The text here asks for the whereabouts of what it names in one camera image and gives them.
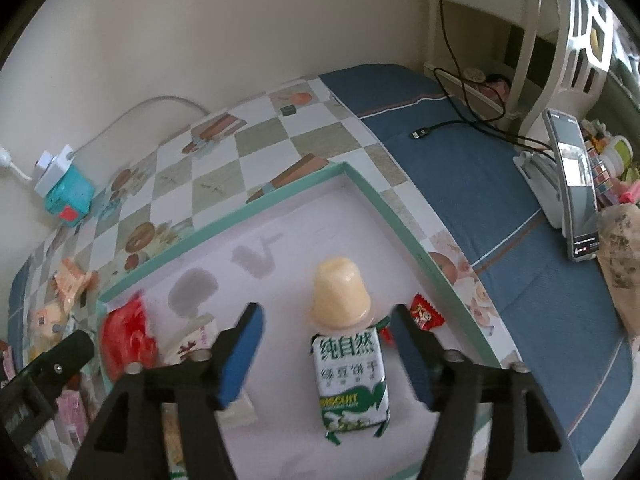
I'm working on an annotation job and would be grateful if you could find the beige packet orange print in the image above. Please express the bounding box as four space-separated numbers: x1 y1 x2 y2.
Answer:
164 312 222 367

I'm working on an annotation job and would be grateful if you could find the clear-wrapped round bread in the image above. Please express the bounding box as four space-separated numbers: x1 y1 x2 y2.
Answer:
27 300 69 357

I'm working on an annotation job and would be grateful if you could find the teal shallow box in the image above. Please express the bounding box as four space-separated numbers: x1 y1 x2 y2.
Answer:
96 162 502 480

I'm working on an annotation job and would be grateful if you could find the white plug cable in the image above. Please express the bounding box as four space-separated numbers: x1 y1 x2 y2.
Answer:
0 146 37 182

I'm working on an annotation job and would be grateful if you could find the printed paper bag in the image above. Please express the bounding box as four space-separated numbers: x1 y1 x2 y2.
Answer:
597 203 640 339

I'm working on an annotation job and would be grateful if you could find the black cable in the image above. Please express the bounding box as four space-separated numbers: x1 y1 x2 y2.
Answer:
410 0 554 154

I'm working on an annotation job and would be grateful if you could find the green white biscuit packet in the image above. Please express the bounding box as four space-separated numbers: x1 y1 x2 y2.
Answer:
309 327 392 447

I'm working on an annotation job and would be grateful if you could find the yellow green jar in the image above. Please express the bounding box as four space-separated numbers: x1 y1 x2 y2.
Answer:
600 134 635 177

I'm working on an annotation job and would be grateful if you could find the red snack packet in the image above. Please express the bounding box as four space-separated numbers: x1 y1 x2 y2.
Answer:
99 294 157 382

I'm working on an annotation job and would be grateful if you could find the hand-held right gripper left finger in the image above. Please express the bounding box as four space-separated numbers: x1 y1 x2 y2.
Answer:
67 302 265 480

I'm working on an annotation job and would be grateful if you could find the white carved furniture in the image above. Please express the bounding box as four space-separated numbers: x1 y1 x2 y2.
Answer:
424 0 619 137

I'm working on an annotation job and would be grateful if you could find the teal box red label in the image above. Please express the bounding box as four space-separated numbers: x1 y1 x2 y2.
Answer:
43 164 96 227

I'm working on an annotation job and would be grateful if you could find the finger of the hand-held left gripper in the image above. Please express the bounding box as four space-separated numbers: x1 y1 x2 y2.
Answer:
27 330 96 387

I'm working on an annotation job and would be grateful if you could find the pale yellow jelly cup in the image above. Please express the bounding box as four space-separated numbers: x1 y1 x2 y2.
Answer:
307 256 377 334

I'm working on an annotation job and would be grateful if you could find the colourful paint set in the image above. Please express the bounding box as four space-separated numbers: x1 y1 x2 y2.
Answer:
584 134 615 207

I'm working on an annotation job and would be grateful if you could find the white power cable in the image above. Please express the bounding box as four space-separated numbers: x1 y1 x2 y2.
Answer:
72 95 211 154

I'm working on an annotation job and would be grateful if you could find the small red candy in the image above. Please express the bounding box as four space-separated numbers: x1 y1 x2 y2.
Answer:
377 293 446 347

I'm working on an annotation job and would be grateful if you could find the smartphone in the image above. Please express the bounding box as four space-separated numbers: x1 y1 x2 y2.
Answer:
542 108 601 262

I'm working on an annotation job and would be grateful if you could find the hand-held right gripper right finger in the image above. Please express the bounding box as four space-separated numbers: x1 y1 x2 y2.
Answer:
389 304 587 480

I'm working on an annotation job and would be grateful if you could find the orange bread packet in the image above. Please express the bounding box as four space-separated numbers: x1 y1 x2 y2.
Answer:
52 257 100 312

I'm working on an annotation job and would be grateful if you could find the white phone stand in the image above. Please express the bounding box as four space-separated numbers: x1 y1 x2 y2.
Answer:
512 150 569 229

